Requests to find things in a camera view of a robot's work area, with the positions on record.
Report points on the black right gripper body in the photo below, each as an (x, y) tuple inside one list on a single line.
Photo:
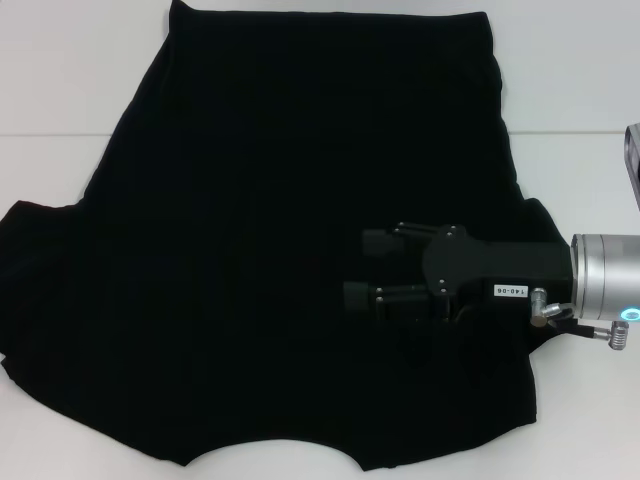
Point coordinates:
[(500, 270)]

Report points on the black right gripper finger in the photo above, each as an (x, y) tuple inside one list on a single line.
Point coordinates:
[(380, 242), (357, 296)]

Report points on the black shirt with white print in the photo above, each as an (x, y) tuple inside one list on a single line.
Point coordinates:
[(250, 225)]

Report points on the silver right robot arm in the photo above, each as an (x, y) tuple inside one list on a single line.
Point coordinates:
[(605, 275)]

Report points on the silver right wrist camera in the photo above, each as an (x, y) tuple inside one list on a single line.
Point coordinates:
[(634, 160)]

